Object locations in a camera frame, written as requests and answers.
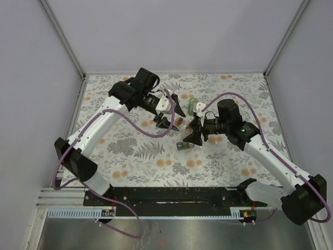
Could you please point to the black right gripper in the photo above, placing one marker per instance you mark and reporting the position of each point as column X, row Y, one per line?
column 195, row 137

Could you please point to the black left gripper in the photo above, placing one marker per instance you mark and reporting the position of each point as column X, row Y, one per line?
column 163, row 123

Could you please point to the grey weekly pill organizer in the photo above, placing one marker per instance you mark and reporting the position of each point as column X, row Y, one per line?
column 184, row 146

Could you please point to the green bottle cap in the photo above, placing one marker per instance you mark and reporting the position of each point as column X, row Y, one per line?
column 192, row 100

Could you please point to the clear pill bottle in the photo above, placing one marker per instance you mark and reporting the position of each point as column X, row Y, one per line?
column 185, row 130

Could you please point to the green pill bottle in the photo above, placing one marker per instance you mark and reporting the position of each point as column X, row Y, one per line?
column 190, row 110

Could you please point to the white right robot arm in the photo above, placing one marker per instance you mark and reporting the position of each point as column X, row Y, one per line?
column 300, row 195

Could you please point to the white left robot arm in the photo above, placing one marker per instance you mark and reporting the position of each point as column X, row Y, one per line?
column 138, row 91

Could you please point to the floral table mat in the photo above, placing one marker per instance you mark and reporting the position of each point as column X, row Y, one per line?
column 125, row 157

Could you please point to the white cable duct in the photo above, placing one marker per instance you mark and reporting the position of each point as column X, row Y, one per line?
column 160, row 211

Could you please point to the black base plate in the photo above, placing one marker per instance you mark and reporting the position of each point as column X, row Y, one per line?
column 133, row 198

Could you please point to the aluminium frame rail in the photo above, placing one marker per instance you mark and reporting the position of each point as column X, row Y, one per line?
column 66, row 197

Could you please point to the right aluminium corner post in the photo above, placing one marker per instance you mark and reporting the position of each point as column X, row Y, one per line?
column 286, row 37

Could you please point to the aluminium corner post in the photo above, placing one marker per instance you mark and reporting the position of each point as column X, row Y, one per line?
column 62, row 37
column 286, row 37

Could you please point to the left aluminium corner post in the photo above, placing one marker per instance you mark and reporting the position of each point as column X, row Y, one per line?
column 62, row 37

